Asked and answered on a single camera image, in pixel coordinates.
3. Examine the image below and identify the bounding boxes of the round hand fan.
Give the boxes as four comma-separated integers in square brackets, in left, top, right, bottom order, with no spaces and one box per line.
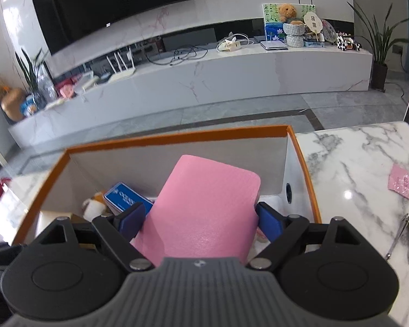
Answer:
[303,11,323,35]

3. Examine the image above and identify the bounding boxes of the sailor fox plush toy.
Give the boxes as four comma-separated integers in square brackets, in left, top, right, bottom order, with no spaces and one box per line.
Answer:
[81,192,107,224]

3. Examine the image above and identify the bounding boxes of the white flat device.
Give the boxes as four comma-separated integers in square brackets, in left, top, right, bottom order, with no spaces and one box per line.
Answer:
[260,40,289,51]

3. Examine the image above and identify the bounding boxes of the black cable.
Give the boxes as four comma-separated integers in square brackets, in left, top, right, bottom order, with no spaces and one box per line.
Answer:
[170,45,209,68]

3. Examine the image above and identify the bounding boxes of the black television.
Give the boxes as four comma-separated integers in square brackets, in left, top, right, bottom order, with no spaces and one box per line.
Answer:
[29,0,197,55]

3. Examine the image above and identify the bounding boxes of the cow figurines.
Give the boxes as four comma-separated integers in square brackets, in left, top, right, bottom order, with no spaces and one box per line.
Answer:
[336,32,362,52]

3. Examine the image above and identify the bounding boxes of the gold vase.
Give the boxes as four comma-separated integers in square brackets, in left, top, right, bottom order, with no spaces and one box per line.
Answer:
[1,88,27,122]

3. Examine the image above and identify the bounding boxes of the orange cardboard box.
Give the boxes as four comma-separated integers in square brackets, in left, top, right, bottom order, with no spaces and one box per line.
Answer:
[11,125,323,246]

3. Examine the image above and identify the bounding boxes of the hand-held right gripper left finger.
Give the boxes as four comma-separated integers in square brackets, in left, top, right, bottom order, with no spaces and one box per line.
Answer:
[55,202,154,272]

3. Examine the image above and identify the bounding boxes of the patterned white pot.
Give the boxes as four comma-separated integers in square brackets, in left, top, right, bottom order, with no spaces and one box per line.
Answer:
[282,22,306,47]

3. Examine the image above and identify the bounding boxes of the pink case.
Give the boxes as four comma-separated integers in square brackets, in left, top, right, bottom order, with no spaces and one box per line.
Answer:
[133,154,261,267]

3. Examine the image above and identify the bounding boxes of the white power strip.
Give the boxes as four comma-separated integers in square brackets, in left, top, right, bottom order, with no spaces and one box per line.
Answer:
[216,32,257,54]

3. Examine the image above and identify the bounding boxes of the green plant in glass vase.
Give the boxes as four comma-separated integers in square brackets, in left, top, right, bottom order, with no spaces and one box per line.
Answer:
[15,48,57,110]

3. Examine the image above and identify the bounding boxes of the flower painting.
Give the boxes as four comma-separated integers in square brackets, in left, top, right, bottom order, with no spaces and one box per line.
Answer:
[262,3,316,42]

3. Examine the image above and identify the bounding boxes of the pink printed card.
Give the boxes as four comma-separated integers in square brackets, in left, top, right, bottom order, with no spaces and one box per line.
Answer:
[387,163,409,207]

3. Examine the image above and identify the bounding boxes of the marble television cabinet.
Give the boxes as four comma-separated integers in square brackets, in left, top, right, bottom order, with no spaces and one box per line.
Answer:
[8,41,374,148]

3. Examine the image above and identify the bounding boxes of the white router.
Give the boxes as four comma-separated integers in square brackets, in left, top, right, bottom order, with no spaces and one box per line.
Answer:
[107,50,137,83]

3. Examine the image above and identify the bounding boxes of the metal nail clipper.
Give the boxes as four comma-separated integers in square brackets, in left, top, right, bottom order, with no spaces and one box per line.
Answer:
[385,213,409,261]

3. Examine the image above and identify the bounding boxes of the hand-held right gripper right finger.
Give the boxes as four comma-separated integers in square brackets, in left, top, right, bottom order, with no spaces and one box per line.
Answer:
[249,201,350,270]

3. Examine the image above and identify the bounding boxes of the blue snack packet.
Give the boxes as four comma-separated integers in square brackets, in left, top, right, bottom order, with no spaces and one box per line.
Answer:
[20,95,39,117]

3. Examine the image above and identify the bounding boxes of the potted green plant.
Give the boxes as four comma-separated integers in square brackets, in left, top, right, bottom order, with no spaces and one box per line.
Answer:
[347,1,409,93]

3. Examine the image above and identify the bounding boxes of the pink toy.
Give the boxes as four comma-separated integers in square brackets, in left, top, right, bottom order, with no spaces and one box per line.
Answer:
[55,78,77,99]

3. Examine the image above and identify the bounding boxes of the brown teddy bear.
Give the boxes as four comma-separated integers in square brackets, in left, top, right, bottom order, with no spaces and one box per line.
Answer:
[277,3,305,26]

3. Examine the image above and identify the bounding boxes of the blue storage box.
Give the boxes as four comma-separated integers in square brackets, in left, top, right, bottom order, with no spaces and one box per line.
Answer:
[304,34,326,49]

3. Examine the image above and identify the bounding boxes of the white box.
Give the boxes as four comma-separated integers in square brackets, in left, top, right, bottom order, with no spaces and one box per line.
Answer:
[73,71,100,93]

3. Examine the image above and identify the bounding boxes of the blue card box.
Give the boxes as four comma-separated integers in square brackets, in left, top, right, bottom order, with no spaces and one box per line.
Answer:
[104,181,154,216]

